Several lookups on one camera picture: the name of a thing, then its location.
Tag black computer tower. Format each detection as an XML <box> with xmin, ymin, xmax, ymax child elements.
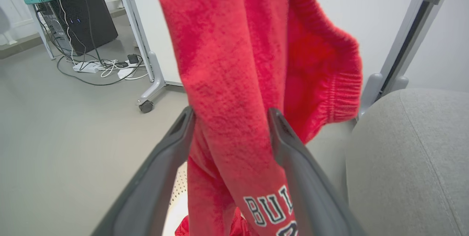
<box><xmin>38</xmin><ymin>0</ymin><xmax>119</xmax><ymax>56</ymax></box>

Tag grey fabric sofa seat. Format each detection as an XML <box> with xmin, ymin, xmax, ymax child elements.
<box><xmin>346</xmin><ymin>89</ymin><xmax>469</xmax><ymax>236</ymax></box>

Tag red knit Bulls sweater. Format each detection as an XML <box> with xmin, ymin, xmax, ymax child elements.
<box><xmin>145</xmin><ymin>0</ymin><xmax>364</xmax><ymax>236</ymax></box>

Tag white rolling partition panel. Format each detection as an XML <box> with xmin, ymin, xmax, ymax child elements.
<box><xmin>117</xmin><ymin>0</ymin><xmax>191</xmax><ymax>114</ymax></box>

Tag red white shiny jersey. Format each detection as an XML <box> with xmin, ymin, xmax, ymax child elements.
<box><xmin>175</xmin><ymin>207</ymin><xmax>257</xmax><ymax>236</ymax></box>

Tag white power adapter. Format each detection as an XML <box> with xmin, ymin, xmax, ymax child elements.
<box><xmin>73</xmin><ymin>61</ymin><xmax>99</xmax><ymax>73</ymax></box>

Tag white floor cable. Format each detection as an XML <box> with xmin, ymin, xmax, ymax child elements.
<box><xmin>100</xmin><ymin>59</ymin><xmax>149</xmax><ymax>81</ymax></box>

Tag white power strip with cables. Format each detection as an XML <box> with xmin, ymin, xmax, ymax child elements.
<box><xmin>56</xmin><ymin>56</ymin><xmax>144</xmax><ymax>86</ymax></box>

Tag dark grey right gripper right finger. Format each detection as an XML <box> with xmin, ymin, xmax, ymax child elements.
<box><xmin>268</xmin><ymin>107</ymin><xmax>367</xmax><ymax>236</ymax></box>

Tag cream perforated laundry basket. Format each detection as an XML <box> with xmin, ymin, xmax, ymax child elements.
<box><xmin>162</xmin><ymin>161</ymin><xmax>189</xmax><ymax>236</ymax></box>

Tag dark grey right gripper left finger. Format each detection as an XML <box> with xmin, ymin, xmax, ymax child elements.
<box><xmin>92</xmin><ymin>106</ymin><xmax>195</xmax><ymax>236</ymax></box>

